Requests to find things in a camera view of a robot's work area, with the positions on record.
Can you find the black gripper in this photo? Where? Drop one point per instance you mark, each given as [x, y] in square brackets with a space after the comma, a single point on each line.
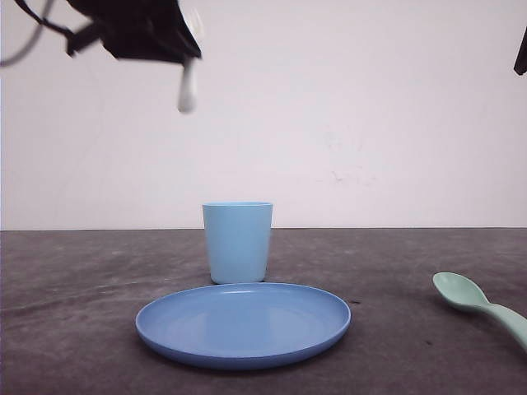
[141, 30]
[520, 66]

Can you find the white plastic fork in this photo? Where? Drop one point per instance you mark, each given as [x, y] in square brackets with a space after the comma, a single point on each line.
[187, 99]

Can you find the light blue plastic cup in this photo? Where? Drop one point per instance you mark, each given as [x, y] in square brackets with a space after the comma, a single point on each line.
[237, 240]

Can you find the mint green plastic spoon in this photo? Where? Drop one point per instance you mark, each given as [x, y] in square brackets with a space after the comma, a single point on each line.
[465, 295]

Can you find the blue plastic plate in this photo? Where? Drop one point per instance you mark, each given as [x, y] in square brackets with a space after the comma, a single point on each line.
[244, 326]

